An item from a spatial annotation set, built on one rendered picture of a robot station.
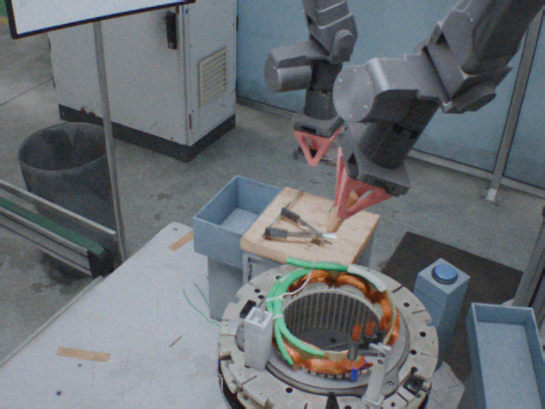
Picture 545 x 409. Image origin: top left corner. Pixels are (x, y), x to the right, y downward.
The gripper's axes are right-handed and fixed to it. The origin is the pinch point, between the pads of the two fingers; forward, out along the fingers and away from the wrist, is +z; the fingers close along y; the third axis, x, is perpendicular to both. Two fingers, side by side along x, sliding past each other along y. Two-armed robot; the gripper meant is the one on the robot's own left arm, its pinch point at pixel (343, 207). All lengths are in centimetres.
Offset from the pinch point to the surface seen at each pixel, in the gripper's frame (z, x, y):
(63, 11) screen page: 32, -48, -89
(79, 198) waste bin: 121, -30, -120
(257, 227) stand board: 29.2, 1.7, -25.8
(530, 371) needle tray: 14.9, 41.0, 7.7
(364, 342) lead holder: 7.6, 4.7, 14.1
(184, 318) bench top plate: 61, -2, -28
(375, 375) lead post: 12.1, 8.5, 15.2
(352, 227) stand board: 22.9, 18.0, -25.5
